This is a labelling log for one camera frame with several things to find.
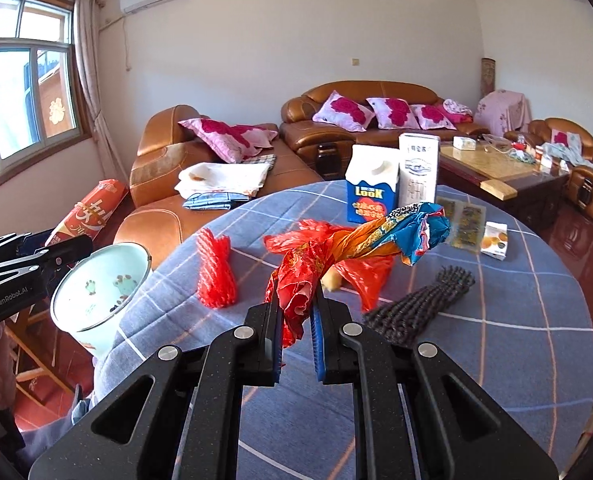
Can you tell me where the folded pink floral blanket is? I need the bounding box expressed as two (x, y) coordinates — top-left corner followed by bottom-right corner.
(443, 98), (474, 123)

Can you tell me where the red foam fruit net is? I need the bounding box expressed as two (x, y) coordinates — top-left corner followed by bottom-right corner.
(197, 226), (239, 310)

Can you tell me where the black foam fruit net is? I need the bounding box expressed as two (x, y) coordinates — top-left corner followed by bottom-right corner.
(363, 266), (477, 347)

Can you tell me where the light blue giraffe print bucket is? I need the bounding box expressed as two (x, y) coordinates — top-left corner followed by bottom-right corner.
(50, 241), (153, 361)

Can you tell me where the tall white milk carton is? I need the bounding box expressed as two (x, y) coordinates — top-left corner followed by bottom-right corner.
(397, 132), (441, 211)

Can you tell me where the beige curtain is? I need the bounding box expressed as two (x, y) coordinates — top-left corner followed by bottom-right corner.
(71, 0), (122, 181)

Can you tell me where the colourful foil wrapper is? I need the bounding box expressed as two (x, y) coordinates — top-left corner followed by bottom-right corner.
(271, 201), (452, 350)

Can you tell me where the wooden chair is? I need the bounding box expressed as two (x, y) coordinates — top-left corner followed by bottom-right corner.
(1, 300), (80, 403)

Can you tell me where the light blue clothing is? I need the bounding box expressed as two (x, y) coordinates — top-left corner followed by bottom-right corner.
(541, 142), (593, 171)

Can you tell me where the red plastic bag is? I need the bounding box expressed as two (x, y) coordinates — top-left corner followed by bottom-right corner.
(264, 220), (394, 311)

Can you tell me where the brown leather armchair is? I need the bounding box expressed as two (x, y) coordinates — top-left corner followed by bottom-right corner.
(503, 118), (593, 220)

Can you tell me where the brown leather chaise sofa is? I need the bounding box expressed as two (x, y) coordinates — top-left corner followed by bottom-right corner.
(114, 105), (327, 257)

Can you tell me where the blue plaid tablecloth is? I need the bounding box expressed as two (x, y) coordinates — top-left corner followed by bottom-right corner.
(91, 180), (593, 480)

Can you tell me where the tall brown patterned cylinder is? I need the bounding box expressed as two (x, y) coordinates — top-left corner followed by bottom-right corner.
(480, 57), (497, 98)

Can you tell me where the orange red snack bag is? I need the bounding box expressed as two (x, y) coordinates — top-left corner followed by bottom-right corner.
(45, 179), (128, 250)

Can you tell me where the blue white milk carton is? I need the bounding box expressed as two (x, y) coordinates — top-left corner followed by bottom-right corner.
(345, 145), (401, 225)

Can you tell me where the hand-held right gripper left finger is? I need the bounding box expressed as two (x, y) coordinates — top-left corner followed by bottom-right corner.
(29, 292), (284, 480)

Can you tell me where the yellow sponge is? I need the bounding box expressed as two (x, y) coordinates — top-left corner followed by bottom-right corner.
(320, 270), (346, 294)

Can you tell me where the dark wooden coffee table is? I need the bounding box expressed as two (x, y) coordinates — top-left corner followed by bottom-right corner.
(439, 132), (572, 233)

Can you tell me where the pink floral pillow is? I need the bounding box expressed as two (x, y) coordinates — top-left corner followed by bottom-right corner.
(312, 91), (376, 132)
(365, 97), (421, 131)
(409, 104), (458, 131)
(551, 129), (582, 149)
(178, 117), (280, 163)

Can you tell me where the white air conditioner pipe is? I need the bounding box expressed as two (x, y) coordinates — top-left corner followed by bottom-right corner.
(104, 12), (132, 71)

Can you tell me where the transparent sachet strip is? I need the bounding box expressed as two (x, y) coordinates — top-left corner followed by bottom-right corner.
(435, 196), (488, 252)

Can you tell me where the small white orange box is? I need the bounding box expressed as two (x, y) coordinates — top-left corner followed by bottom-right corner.
(479, 221), (509, 262)

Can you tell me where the pink floral cloth cover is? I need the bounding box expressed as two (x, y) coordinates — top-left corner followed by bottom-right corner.
(473, 89), (532, 137)

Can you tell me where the person's left hand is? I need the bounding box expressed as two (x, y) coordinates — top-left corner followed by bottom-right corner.
(0, 326), (24, 395)

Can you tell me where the window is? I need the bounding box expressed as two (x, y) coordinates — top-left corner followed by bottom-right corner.
(0, 0), (95, 177)

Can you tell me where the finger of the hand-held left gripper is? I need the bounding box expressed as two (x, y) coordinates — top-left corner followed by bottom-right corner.
(0, 232), (53, 262)
(0, 234), (94, 282)

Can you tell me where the blue plaid folded cloth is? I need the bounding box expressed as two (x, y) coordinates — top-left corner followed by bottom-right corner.
(183, 191), (250, 210)

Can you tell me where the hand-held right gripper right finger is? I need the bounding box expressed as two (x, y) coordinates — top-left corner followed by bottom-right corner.
(312, 291), (559, 480)

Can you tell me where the white folded cloth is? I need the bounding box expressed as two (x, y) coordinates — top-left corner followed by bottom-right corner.
(174, 161), (270, 197)

